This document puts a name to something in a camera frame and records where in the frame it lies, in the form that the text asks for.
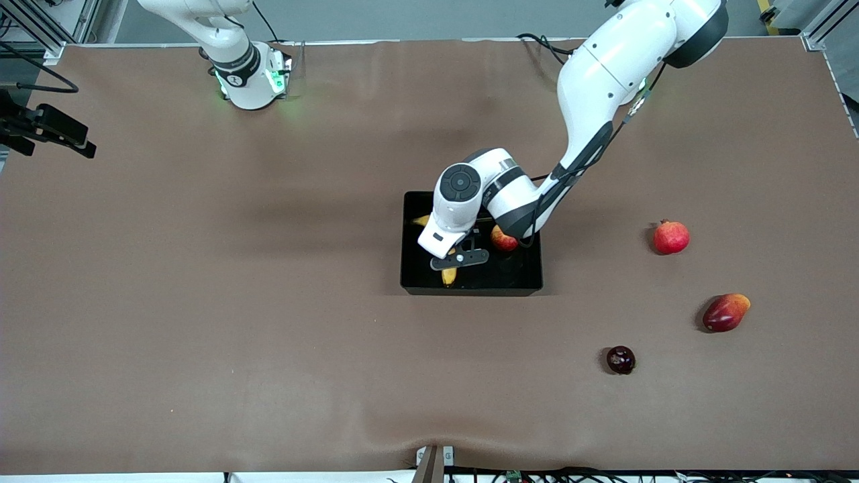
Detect yellow banana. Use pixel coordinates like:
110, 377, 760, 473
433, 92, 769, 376
412, 214, 459, 288

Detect black plastic box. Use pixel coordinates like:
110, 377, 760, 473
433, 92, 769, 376
401, 191, 544, 297

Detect dark purple plum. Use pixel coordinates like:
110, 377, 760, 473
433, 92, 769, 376
607, 345, 636, 375

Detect red pomegranate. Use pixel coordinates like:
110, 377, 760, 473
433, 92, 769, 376
653, 219, 691, 256

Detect red yellow mango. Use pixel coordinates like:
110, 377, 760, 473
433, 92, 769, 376
703, 293, 752, 333

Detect yellow black floor marker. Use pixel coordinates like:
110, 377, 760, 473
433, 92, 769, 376
757, 0, 782, 36

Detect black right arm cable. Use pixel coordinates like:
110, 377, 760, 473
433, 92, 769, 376
0, 40, 80, 93

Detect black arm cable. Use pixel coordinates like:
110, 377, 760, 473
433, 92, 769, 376
517, 60, 668, 249
0, 40, 80, 93

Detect aluminium frame profile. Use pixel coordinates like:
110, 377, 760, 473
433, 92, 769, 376
799, 0, 859, 51
0, 0, 101, 64

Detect black left base cables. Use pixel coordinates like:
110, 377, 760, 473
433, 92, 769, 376
517, 32, 578, 68

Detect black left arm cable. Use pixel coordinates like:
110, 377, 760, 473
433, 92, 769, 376
517, 60, 668, 249

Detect grey table edge bracket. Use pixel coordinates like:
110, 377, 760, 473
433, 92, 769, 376
416, 445, 455, 483

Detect black right base cable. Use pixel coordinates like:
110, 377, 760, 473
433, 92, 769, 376
250, 0, 296, 51

